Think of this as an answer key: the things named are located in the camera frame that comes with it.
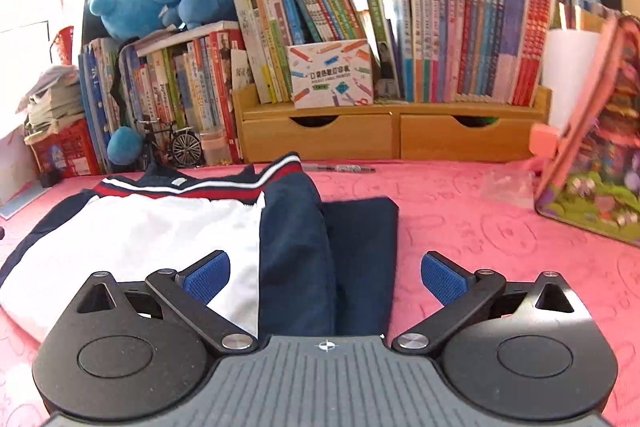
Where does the red plastic crate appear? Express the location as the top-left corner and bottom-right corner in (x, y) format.
(30, 119), (101, 180)

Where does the pink colourful school bag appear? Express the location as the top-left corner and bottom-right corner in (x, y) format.
(534, 14), (640, 248)

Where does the white printed board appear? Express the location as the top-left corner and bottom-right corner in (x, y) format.
(0, 127), (38, 208)

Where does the navy and white jacket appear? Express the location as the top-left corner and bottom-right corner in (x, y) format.
(0, 152), (401, 343)

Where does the white paper roll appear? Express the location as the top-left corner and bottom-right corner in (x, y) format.
(541, 28), (606, 130)

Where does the wooden drawer organizer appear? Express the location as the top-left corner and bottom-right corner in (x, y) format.
(232, 84), (552, 164)

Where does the pink sponge block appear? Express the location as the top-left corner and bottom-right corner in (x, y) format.
(530, 123), (560, 158)

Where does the row of tall blue books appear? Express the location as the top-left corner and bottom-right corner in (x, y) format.
(77, 37), (126, 175)

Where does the stack of paper workbooks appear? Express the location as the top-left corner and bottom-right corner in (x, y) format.
(17, 64), (83, 145)

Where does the blue round plush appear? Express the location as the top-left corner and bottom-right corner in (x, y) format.
(106, 127), (143, 166)

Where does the red mesh basket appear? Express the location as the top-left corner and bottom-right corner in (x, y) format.
(51, 26), (75, 66)

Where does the row of books on organizer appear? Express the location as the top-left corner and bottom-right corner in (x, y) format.
(233, 0), (556, 108)

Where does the small clear jar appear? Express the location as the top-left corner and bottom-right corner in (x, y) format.
(200, 129), (232, 166)

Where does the miniature black bicycle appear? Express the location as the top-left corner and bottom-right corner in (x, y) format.
(132, 117), (203, 170)

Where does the clear plastic bag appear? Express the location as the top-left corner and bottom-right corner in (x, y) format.
(480, 169), (538, 210)

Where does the light blue sheet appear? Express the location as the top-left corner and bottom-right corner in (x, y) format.
(0, 182), (51, 220)

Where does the clear pen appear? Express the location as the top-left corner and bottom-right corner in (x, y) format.
(302, 163), (377, 174)

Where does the pink rabbit print mat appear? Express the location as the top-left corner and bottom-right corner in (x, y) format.
(0, 159), (640, 427)

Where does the white box with colourful print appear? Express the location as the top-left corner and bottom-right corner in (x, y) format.
(287, 39), (375, 109)

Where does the row of books under plush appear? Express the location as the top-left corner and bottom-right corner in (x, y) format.
(120, 21), (246, 162)

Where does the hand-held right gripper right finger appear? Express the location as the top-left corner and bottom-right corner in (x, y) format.
(391, 251), (576, 353)

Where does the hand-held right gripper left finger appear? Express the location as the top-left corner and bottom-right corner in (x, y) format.
(75, 251), (259, 352)

